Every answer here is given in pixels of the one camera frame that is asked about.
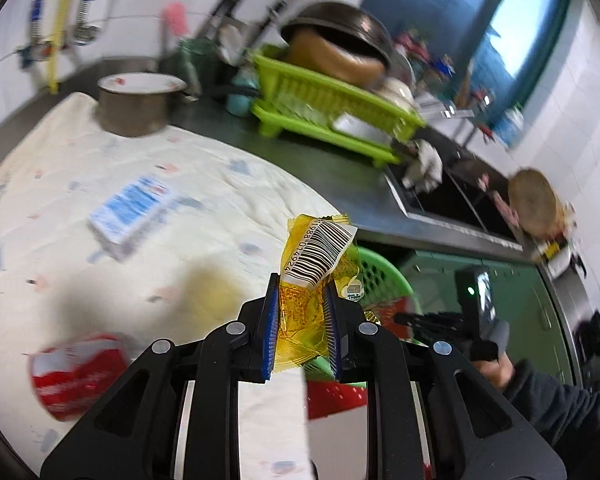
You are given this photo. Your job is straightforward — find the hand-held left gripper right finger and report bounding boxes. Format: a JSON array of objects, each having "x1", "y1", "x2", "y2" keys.
[{"x1": 322, "y1": 280, "x2": 568, "y2": 480}]

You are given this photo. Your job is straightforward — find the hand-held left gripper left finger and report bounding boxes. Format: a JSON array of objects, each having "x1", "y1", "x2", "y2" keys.
[{"x1": 40, "y1": 272, "x2": 281, "y2": 480}]

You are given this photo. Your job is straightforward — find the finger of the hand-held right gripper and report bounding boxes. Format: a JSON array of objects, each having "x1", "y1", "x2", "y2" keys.
[{"x1": 392, "y1": 311, "x2": 461, "y2": 345}]

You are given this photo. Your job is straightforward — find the yellow plastic wrapper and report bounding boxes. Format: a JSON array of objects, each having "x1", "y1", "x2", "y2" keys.
[{"x1": 274, "y1": 213, "x2": 382, "y2": 375}]

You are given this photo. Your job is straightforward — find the green plastic basket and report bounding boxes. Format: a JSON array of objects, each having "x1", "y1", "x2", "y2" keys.
[{"x1": 304, "y1": 245, "x2": 417, "y2": 393}]

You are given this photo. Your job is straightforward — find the person's right forearm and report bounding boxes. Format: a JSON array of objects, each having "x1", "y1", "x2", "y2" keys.
[{"x1": 499, "y1": 359, "x2": 600, "y2": 480}]

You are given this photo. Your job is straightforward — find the person's right hand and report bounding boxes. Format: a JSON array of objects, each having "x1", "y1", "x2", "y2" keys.
[{"x1": 472, "y1": 352, "x2": 517, "y2": 392}]

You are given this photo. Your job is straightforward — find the green cabinet front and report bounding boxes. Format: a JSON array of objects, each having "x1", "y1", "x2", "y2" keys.
[{"x1": 394, "y1": 249, "x2": 577, "y2": 393}]

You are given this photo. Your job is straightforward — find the metal sink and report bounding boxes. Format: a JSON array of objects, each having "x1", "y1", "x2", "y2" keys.
[{"x1": 384, "y1": 152, "x2": 527, "y2": 252}]

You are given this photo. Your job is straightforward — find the round wooden cutting board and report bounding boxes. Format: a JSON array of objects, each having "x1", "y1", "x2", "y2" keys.
[{"x1": 507, "y1": 167, "x2": 567, "y2": 237}]

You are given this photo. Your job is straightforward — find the white quilted printed mat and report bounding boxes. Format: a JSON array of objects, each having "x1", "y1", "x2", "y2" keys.
[{"x1": 0, "y1": 91, "x2": 363, "y2": 480}]

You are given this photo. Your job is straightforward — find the white rag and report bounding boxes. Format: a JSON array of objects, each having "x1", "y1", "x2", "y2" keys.
[{"x1": 401, "y1": 139, "x2": 446, "y2": 194}]

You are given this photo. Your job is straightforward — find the blue and white carton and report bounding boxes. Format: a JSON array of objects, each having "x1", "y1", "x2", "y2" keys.
[{"x1": 87, "y1": 174, "x2": 182, "y2": 262}]

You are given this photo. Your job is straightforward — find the red paper cup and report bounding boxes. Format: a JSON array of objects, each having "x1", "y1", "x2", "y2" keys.
[{"x1": 29, "y1": 334, "x2": 132, "y2": 422}]

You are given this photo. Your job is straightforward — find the metal cleaver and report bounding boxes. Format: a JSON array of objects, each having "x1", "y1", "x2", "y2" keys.
[{"x1": 330, "y1": 112, "x2": 381, "y2": 138}]

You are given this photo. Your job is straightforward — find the green dish rack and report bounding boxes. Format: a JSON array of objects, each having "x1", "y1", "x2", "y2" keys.
[{"x1": 250, "y1": 46, "x2": 427, "y2": 169}]

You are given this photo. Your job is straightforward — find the white bowl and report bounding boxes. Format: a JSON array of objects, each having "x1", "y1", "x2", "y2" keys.
[{"x1": 380, "y1": 77, "x2": 416, "y2": 108}]

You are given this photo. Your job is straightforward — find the teal bottle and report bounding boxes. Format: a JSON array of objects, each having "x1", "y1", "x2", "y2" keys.
[{"x1": 225, "y1": 67, "x2": 259, "y2": 117}]

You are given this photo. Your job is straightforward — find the metal pot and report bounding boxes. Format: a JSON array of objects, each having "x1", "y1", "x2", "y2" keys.
[{"x1": 95, "y1": 72, "x2": 189, "y2": 138}]

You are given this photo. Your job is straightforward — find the window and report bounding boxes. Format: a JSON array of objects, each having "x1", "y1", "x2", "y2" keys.
[{"x1": 362, "y1": 0, "x2": 573, "y2": 133}]

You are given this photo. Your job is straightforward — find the green utensil holder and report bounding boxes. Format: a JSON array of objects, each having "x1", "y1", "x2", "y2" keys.
[{"x1": 176, "y1": 36, "x2": 222, "y2": 98}]

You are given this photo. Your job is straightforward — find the brown wok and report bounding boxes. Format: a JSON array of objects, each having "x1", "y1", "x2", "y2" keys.
[{"x1": 280, "y1": 2, "x2": 397, "y2": 89}]

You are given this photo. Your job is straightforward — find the black handled knife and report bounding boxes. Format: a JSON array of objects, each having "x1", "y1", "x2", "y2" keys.
[
  {"x1": 202, "y1": 0, "x2": 248, "y2": 43},
  {"x1": 242, "y1": 0, "x2": 287, "y2": 66}
]

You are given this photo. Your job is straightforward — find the yellow gas hose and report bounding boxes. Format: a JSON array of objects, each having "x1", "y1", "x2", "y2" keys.
[{"x1": 47, "y1": 0, "x2": 82, "y2": 95}]

